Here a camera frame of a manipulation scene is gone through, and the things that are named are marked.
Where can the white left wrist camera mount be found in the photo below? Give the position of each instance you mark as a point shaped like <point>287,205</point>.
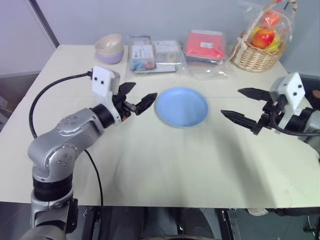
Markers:
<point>102,80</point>

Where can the bagged coloured blocks box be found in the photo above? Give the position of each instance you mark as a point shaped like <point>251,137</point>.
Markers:
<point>167,52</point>

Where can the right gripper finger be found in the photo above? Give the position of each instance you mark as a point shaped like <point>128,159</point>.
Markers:
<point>257,94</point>
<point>240,118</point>

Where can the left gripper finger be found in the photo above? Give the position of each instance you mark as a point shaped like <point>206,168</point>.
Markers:
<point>147,102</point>
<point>127,88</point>

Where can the clear plastic basket wrap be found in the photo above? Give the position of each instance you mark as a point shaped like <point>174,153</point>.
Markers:
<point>287,27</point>

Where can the purple bowl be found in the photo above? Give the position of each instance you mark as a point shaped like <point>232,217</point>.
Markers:
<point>110,58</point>

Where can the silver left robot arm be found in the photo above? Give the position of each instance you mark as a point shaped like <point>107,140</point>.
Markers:
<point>62,140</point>

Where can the blue round plate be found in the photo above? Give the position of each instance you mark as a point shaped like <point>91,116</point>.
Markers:
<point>182,107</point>

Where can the bagged red cloth pack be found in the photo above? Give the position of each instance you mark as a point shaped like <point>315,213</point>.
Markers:
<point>205,45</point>

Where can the red yellow apple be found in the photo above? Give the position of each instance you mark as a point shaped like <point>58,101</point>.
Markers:
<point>262,38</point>

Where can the bagged white blue box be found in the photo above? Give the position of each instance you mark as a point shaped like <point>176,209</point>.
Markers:
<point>142,55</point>

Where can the beige bowl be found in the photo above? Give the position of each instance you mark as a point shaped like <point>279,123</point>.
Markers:
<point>108,43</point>

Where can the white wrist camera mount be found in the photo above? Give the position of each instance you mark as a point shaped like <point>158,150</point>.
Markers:
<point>293,92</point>
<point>102,80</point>

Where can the yellow fruit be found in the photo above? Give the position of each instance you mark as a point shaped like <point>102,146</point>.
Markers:
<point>277,45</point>

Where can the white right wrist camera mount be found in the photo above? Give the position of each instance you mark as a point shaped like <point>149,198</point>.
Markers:
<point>293,92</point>

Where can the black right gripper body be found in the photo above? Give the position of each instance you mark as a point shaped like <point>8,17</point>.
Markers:
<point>268,117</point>

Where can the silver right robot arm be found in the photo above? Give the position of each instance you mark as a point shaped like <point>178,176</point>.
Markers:
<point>311,122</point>

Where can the black table frame leg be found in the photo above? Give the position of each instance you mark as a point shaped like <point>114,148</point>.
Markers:
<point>90,223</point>
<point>228,225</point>

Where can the orange fruit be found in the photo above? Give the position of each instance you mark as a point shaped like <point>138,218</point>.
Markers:
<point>272,18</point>

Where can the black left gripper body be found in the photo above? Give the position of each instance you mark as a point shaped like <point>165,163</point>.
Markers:
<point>123,107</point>

